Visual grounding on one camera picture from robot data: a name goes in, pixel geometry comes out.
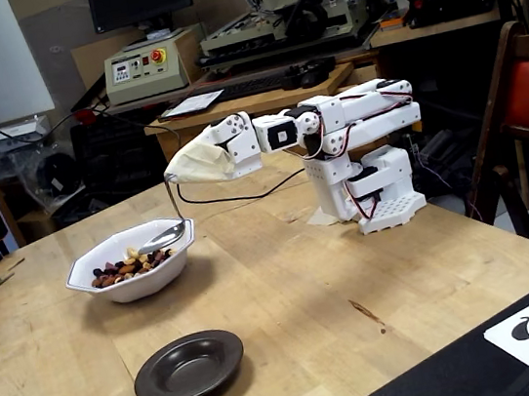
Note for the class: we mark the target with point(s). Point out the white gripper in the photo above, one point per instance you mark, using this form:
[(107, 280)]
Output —
[(241, 148)]

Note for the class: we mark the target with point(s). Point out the beige masking tape wrap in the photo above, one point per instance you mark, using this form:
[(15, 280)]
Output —
[(196, 165)]

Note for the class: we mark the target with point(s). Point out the bent metal spoon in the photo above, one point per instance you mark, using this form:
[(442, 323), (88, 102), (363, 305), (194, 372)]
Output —
[(164, 237)]

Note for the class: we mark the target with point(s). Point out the white robot arm with base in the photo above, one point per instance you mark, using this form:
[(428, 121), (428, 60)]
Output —
[(372, 124)]

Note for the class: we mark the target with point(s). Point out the white octagonal bowl blue rim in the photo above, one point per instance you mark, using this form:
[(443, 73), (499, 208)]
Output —
[(148, 283)]

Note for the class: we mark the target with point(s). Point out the dark brown plate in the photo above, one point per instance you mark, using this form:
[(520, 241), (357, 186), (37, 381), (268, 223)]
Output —
[(191, 380)]

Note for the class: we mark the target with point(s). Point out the wooden workbench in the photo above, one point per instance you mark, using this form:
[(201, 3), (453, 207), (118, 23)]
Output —
[(256, 102)]

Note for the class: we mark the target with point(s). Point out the black keyboard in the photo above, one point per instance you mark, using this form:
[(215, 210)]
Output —
[(254, 86)]

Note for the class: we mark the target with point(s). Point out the white printed paper sheet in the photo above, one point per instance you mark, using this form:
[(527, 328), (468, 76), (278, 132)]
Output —
[(192, 104)]

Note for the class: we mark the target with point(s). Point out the black controller device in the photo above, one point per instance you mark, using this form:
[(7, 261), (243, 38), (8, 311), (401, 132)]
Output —
[(311, 73)]

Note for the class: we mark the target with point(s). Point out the beige control box red button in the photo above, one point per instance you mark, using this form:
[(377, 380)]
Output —
[(145, 84)]

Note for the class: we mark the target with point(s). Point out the beige tape patch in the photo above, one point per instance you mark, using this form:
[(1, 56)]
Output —
[(319, 219)]

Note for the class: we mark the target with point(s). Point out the black plastic crate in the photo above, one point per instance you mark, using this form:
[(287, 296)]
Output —
[(111, 155)]

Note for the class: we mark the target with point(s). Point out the black computer monitor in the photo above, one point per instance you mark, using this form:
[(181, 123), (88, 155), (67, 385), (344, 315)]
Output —
[(138, 1)]

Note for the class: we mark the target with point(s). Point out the mixed nuts pile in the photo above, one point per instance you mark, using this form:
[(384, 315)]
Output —
[(127, 270)]

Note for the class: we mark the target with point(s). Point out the orange flat item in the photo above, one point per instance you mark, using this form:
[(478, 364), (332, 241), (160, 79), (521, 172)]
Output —
[(392, 22)]

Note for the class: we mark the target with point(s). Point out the clear plastic bag black item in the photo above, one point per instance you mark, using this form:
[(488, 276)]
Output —
[(57, 175)]

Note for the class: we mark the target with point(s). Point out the black power adapter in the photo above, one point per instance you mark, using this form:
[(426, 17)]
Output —
[(437, 144)]

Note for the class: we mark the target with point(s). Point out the white small box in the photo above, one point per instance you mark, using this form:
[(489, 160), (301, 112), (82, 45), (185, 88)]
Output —
[(18, 131)]

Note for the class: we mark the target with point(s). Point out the wooden shelf board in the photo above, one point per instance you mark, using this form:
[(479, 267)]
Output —
[(443, 29)]

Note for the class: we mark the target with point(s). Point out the black case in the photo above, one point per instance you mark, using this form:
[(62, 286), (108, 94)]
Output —
[(443, 380)]

